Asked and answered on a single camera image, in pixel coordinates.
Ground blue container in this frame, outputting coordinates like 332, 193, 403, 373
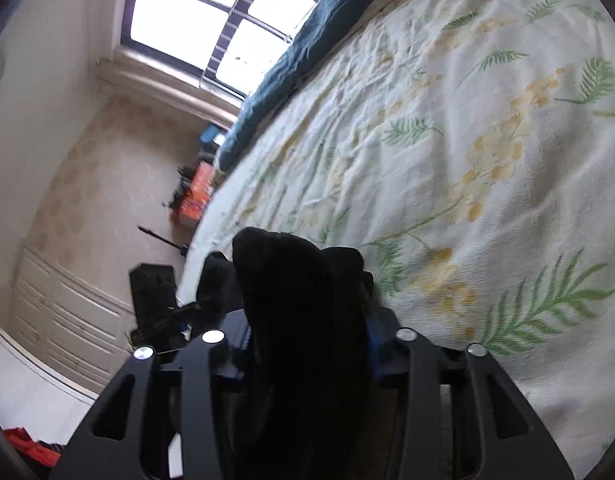
200, 125, 228, 148

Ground floral bed sheet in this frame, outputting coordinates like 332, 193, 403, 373
180, 0, 615, 480

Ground red object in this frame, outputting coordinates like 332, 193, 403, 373
2, 427, 63, 466

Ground black tripod stand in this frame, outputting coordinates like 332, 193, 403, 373
138, 225, 191, 256

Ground white cabinet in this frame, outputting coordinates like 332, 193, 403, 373
0, 245, 138, 406

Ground window with black railing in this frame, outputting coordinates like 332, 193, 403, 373
120, 0, 353, 101

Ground orange box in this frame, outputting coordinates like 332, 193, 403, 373
170, 160, 218, 228

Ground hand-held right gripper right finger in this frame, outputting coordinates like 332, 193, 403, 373
365, 310, 575, 480

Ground blue quilt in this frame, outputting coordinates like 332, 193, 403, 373
215, 0, 423, 171

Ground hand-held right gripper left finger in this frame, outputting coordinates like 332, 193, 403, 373
48, 310, 253, 480

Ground black pants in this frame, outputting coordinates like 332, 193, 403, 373
195, 227, 388, 480

